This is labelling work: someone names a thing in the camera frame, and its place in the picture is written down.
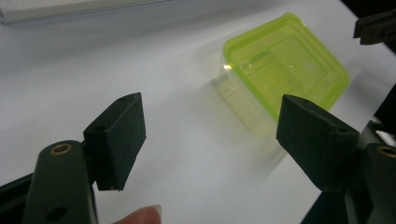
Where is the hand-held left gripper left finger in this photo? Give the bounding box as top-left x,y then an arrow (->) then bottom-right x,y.
82,91 -> 148,192

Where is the green plastic food container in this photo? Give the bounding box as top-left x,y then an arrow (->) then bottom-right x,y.
217,11 -> 350,138

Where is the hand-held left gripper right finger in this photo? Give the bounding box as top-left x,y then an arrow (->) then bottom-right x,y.
276,94 -> 361,192

